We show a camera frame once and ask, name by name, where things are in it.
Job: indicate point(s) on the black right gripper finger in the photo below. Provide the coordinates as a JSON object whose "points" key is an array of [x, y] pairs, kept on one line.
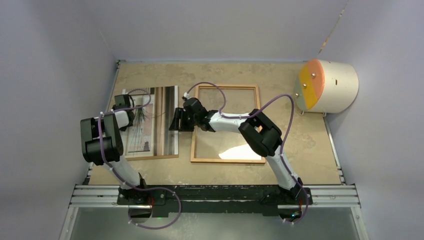
{"points": [[177, 122], [186, 124]]}

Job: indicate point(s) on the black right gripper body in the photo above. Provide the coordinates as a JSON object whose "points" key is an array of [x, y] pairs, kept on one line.
{"points": [[196, 121]]}

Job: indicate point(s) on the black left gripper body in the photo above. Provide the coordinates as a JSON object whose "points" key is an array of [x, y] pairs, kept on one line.
{"points": [[123, 129]]}

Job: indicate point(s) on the brown backing board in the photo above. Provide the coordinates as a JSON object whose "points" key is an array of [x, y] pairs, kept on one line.
{"points": [[152, 158]]}

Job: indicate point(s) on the clear acrylic sheet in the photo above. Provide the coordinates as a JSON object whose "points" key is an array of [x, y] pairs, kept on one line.
{"points": [[213, 144]]}

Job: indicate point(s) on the wooden picture frame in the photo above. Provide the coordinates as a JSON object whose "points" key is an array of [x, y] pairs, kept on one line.
{"points": [[242, 154]]}

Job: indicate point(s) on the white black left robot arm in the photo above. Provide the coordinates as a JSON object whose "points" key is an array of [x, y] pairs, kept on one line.
{"points": [[102, 145]]}

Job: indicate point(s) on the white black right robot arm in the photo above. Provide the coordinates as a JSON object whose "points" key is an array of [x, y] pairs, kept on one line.
{"points": [[262, 135]]}

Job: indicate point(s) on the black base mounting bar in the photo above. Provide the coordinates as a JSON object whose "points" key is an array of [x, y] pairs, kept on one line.
{"points": [[267, 200]]}

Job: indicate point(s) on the cream cylinder with coloured lid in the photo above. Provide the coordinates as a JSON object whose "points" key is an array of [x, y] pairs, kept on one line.
{"points": [[326, 87]]}

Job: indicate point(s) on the aluminium rail frame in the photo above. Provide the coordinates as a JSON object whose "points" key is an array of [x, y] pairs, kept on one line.
{"points": [[324, 196]]}

